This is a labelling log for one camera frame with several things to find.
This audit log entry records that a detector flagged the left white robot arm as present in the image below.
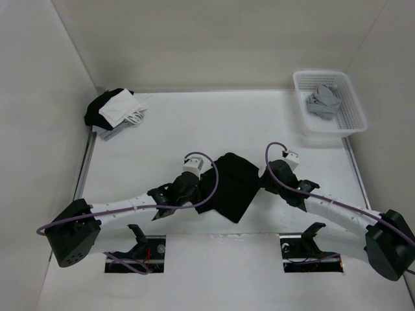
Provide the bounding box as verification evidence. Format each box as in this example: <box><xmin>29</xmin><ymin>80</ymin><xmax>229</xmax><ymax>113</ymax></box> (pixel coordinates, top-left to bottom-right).
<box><xmin>42</xmin><ymin>171</ymin><xmax>201</xmax><ymax>268</ymax></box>

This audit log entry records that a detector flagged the folded black tank top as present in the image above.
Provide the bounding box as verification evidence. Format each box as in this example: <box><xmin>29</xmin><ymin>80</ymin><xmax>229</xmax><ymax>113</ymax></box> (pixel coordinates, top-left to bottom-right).
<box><xmin>84</xmin><ymin>88</ymin><xmax>123</xmax><ymax>131</ymax></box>

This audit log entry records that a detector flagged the purple cable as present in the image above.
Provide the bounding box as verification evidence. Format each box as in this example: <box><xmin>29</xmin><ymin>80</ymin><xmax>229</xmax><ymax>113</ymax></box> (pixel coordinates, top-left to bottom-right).
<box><xmin>36</xmin><ymin>152</ymin><xmax>220</xmax><ymax>235</ymax></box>
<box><xmin>265</xmin><ymin>141</ymin><xmax>415</xmax><ymax>276</ymax></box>

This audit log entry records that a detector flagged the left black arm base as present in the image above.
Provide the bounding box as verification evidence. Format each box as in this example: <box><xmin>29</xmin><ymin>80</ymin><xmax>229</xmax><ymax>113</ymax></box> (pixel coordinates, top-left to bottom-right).
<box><xmin>104</xmin><ymin>224</ymin><xmax>167</xmax><ymax>275</ymax></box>

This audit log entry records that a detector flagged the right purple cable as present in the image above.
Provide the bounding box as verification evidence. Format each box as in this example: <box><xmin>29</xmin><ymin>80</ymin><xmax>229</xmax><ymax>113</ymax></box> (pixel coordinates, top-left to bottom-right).
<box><xmin>265</xmin><ymin>141</ymin><xmax>415</xmax><ymax>276</ymax></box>

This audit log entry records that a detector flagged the folded grey tank top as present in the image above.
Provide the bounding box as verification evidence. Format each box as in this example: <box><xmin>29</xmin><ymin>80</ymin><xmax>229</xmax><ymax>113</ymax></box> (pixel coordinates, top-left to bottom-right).
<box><xmin>92</xmin><ymin>118</ymin><xmax>132</xmax><ymax>141</ymax></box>

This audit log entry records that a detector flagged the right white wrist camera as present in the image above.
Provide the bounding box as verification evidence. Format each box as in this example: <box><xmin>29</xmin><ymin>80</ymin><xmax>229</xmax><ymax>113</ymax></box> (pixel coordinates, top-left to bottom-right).
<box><xmin>282</xmin><ymin>150</ymin><xmax>300</xmax><ymax>171</ymax></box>

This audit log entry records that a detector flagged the grey tank top in basket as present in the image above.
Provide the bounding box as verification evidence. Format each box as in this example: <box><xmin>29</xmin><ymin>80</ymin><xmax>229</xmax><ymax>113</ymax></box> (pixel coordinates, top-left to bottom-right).
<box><xmin>305</xmin><ymin>84</ymin><xmax>342</xmax><ymax>121</ymax></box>

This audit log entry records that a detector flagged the black tank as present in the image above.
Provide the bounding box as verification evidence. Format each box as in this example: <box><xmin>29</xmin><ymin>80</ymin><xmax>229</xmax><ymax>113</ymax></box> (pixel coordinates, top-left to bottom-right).
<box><xmin>196</xmin><ymin>152</ymin><xmax>261</xmax><ymax>224</ymax></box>
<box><xmin>84</xmin><ymin>88</ymin><xmax>123</xmax><ymax>131</ymax></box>

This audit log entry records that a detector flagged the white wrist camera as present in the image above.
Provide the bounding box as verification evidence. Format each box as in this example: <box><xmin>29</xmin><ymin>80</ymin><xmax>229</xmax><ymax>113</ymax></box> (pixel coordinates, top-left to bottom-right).
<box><xmin>182</xmin><ymin>156</ymin><xmax>204</xmax><ymax>179</ymax></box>
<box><xmin>282</xmin><ymin>150</ymin><xmax>300</xmax><ymax>171</ymax></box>

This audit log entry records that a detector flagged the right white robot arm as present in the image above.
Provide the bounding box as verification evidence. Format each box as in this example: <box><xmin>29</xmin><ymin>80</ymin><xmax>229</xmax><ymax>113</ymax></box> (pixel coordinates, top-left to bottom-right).
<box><xmin>262</xmin><ymin>159</ymin><xmax>414</xmax><ymax>281</ymax></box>

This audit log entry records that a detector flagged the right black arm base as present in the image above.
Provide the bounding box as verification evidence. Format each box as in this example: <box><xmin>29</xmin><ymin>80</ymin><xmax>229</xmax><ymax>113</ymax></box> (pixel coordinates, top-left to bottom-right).
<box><xmin>279</xmin><ymin>222</ymin><xmax>344</xmax><ymax>273</ymax></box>

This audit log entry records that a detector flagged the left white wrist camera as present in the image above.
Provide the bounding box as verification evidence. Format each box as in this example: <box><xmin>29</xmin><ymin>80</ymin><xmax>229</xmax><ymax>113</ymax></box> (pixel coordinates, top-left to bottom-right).
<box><xmin>182</xmin><ymin>156</ymin><xmax>204</xmax><ymax>179</ymax></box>

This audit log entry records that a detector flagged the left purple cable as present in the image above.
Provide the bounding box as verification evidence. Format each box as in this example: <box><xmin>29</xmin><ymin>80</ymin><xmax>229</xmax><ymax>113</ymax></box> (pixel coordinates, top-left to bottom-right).
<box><xmin>36</xmin><ymin>152</ymin><xmax>220</xmax><ymax>235</ymax></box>

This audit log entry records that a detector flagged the white plastic basket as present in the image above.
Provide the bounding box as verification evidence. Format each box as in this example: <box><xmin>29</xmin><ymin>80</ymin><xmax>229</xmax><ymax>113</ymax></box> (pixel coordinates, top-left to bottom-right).
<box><xmin>292</xmin><ymin>70</ymin><xmax>368</xmax><ymax>139</ymax></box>

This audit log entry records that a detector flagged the folded white tank top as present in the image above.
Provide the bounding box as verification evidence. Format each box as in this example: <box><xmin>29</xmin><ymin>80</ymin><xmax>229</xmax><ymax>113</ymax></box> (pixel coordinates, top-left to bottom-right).
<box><xmin>99</xmin><ymin>89</ymin><xmax>148</xmax><ymax>128</ymax></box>

